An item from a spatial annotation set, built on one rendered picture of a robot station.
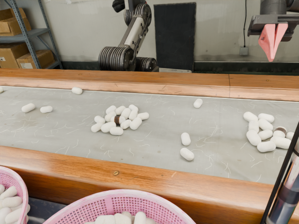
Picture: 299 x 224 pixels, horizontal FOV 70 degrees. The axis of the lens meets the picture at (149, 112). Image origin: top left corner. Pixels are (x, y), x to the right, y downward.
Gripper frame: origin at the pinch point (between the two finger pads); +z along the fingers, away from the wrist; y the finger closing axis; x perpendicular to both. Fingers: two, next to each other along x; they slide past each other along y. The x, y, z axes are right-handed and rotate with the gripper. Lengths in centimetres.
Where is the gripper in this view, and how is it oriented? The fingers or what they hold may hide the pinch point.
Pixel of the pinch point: (271, 57)
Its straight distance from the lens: 58.3
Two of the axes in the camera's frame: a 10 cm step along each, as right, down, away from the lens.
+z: -1.7, 9.5, -2.6
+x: 2.3, 2.9, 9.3
